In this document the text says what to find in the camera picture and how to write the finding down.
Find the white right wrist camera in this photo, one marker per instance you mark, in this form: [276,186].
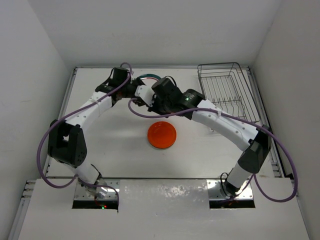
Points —
[146,94]

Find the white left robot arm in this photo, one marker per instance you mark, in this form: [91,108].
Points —
[66,138]

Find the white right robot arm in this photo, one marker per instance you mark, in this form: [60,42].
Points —
[255,144]

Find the metal base plate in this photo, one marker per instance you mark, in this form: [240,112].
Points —
[215,192]
[87,193]

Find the white front cover panel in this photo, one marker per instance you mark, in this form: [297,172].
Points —
[159,210]

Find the plain white plate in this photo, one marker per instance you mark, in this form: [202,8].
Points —
[149,76]

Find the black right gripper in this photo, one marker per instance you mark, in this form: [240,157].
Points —
[154,107]

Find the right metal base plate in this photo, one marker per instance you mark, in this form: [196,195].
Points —
[215,192]

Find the grey wire dish rack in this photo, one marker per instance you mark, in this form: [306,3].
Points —
[227,86]

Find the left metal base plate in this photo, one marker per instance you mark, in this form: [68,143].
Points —
[87,193]

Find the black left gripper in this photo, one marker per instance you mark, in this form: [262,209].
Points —
[135,82]

